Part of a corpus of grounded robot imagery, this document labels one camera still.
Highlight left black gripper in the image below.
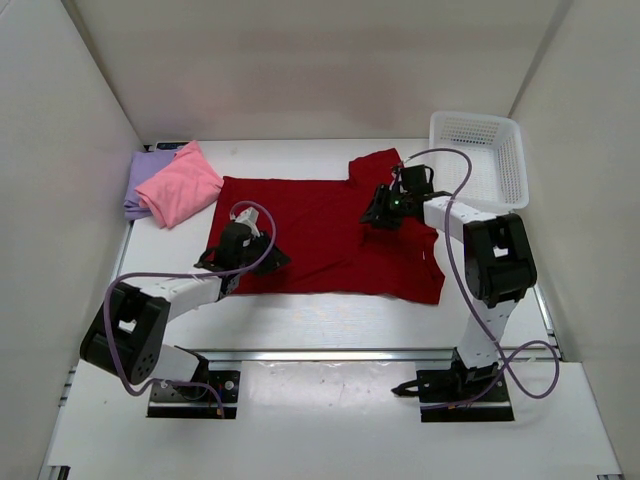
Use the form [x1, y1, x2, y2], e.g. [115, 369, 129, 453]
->
[235, 229, 291, 276]

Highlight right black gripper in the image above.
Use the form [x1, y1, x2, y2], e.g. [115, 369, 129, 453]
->
[361, 184, 414, 231]

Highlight red t shirt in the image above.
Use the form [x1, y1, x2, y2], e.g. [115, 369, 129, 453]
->
[208, 149, 445, 305]

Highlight white plastic laundry basket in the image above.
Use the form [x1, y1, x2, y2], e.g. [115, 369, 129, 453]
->
[427, 111, 529, 213]

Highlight pink t shirt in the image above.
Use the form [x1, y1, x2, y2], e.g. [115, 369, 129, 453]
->
[134, 141, 224, 229]

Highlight purple t shirt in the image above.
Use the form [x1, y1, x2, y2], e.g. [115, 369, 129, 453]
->
[123, 150, 176, 221]

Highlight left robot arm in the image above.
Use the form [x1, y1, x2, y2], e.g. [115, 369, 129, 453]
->
[80, 201, 290, 400]

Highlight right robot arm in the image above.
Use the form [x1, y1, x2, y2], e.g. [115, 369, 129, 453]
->
[360, 165, 537, 400]

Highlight dark label sticker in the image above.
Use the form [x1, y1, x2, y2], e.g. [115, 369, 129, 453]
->
[155, 142, 188, 151]

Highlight aluminium rail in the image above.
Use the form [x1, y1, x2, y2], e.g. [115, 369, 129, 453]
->
[201, 348, 453, 363]

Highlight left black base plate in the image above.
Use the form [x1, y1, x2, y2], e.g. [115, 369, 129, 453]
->
[147, 370, 241, 420]

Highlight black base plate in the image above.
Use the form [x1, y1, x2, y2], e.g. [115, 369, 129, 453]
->
[391, 369, 515, 423]
[147, 370, 241, 420]

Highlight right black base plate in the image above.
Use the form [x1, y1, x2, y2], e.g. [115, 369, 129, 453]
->
[391, 369, 515, 423]

